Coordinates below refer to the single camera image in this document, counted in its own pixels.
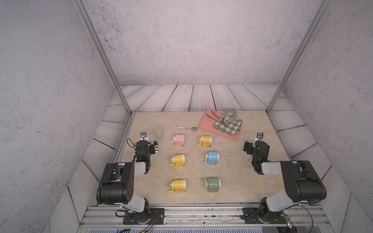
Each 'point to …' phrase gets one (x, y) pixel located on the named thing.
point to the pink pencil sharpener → (179, 140)
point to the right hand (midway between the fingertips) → (257, 141)
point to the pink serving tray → (207, 122)
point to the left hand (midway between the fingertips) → (149, 141)
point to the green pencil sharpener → (213, 184)
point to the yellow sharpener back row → (205, 141)
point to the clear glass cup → (158, 130)
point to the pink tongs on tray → (214, 114)
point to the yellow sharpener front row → (178, 186)
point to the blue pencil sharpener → (211, 158)
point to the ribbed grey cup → (230, 116)
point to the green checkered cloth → (232, 128)
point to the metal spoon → (193, 128)
